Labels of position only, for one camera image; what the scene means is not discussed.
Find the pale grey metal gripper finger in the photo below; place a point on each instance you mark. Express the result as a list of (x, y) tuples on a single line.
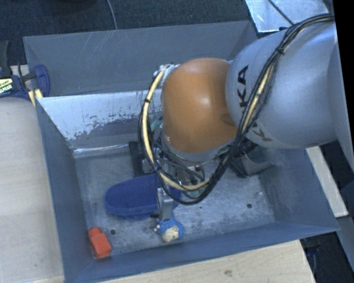
[(161, 205), (169, 204)]

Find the blue toy figure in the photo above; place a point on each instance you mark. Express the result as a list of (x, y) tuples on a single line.
[(170, 231)]

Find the blue slipper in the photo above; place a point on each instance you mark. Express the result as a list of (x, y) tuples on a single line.
[(129, 198)]

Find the orange-red block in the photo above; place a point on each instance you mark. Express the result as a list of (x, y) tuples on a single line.
[(100, 244)]

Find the grey metal bin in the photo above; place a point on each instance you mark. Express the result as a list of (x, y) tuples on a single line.
[(94, 67)]

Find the pale wood board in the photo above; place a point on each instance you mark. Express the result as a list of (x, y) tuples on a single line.
[(17, 192)]

